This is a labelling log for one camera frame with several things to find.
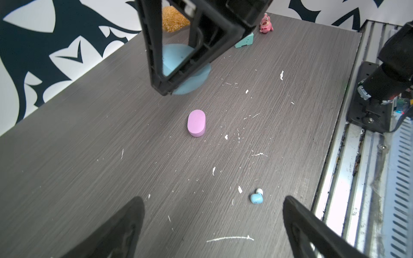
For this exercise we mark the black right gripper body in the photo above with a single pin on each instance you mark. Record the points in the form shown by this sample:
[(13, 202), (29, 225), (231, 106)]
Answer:
[(224, 14)]

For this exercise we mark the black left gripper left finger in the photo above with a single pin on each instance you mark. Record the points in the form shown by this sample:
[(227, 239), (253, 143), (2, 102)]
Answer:
[(117, 237)]

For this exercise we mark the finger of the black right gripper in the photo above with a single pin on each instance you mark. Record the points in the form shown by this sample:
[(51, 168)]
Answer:
[(210, 43), (150, 15)]

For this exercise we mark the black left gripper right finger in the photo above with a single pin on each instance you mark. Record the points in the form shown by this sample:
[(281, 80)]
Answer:
[(305, 230)]

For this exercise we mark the blue earbud front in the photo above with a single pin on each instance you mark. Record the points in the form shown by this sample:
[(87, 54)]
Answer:
[(257, 197)]

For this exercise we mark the purple earbud charging case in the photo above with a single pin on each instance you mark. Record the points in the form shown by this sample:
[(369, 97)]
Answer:
[(196, 123)]

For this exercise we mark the small pink toy figure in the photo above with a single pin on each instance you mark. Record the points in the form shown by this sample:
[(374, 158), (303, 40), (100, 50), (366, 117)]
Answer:
[(265, 24)]

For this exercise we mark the brown teddy bear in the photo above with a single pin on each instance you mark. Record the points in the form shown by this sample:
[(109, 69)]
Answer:
[(173, 20)]

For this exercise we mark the small teal alarm clock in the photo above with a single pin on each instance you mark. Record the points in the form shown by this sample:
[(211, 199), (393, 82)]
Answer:
[(248, 40)]

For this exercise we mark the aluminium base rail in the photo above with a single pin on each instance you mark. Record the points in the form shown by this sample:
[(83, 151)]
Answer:
[(351, 177)]

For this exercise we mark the white slotted cable duct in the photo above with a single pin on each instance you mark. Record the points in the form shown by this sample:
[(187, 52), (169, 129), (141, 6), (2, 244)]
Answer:
[(396, 236)]

